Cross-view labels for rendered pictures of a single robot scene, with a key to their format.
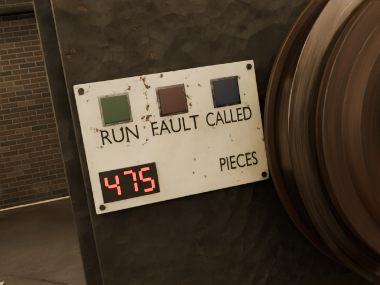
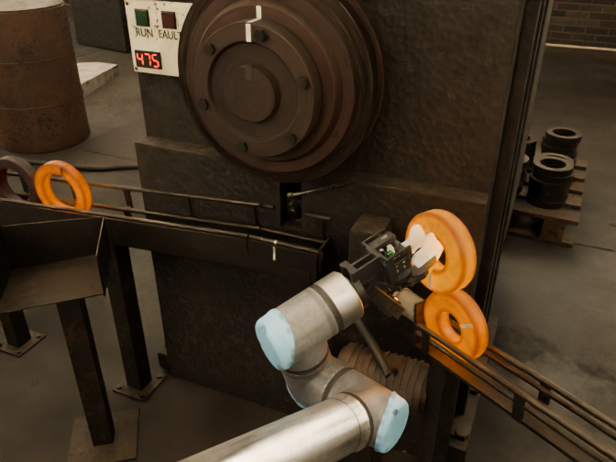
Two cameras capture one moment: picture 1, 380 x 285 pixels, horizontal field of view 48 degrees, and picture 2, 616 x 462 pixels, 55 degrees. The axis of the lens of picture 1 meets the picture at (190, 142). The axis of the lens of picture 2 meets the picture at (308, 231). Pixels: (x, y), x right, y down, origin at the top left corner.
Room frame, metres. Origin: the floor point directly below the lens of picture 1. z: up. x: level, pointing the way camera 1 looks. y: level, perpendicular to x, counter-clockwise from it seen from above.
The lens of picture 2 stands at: (-0.43, -1.15, 1.47)
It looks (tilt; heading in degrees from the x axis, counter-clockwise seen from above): 30 degrees down; 36
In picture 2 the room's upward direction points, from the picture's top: straight up
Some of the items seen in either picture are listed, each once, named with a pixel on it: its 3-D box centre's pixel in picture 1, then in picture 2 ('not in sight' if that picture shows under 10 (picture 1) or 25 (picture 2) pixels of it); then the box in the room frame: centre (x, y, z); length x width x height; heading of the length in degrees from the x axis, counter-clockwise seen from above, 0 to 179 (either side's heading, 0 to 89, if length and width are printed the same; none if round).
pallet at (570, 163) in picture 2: not in sight; (469, 155); (2.55, -0.11, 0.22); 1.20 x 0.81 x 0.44; 100
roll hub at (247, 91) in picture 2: not in sight; (255, 91); (0.49, -0.36, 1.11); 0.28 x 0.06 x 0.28; 102
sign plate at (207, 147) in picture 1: (176, 134); (173, 39); (0.62, 0.02, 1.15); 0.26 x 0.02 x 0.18; 102
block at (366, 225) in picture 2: not in sight; (368, 264); (0.65, -0.56, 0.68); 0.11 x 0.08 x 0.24; 12
